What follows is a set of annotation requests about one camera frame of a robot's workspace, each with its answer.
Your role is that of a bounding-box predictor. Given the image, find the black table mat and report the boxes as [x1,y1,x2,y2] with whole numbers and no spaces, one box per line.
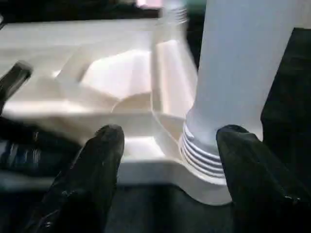
[0,10,311,233]

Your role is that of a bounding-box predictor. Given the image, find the white plastic table top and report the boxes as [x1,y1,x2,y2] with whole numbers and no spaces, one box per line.
[0,18,233,206]

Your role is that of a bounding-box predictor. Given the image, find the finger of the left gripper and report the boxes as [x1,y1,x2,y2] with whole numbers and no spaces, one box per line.
[0,61,34,103]

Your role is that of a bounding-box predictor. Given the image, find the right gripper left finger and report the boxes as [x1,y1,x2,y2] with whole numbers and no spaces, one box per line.
[22,124,125,233]

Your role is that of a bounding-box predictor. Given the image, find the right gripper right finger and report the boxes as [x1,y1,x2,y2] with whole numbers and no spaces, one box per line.
[216,125,311,233]

